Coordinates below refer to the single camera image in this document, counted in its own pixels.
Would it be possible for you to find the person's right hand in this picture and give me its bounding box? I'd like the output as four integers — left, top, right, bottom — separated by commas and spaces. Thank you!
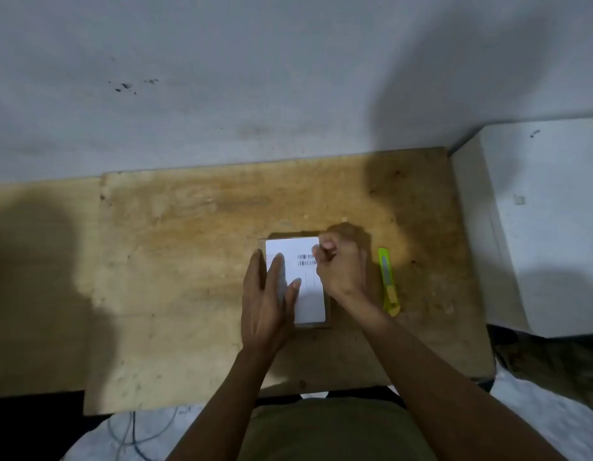
312, 235, 368, 303

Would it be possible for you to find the person's left hand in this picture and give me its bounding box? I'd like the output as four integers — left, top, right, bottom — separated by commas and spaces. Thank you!
242, 248, 302, 353

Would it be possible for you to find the brown cardboard box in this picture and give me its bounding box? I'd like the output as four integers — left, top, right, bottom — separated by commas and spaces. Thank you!
257, 230, 333, 330

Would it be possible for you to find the person's left forearm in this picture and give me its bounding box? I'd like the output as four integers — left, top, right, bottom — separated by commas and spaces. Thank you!
166, 344, 281, 461

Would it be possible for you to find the person's right forearm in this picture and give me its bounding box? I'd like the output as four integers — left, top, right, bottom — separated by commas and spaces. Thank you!
329, 289, 568, 461

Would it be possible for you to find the white shipping label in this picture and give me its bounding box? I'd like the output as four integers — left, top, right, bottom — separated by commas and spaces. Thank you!
265, 236, 327, 326

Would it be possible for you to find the yellow utility knife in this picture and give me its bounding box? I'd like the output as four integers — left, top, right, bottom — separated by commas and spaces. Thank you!
377, 247, 401, 318

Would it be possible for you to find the person's olive shirt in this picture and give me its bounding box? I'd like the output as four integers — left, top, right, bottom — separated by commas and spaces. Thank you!
236, 398, 439, 461

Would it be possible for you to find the white cabinet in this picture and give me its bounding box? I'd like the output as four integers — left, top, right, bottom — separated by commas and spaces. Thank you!
450, 116, 593, 339

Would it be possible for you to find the grey cable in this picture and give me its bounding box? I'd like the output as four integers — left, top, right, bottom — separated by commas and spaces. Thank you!
107, 407, 182, 461

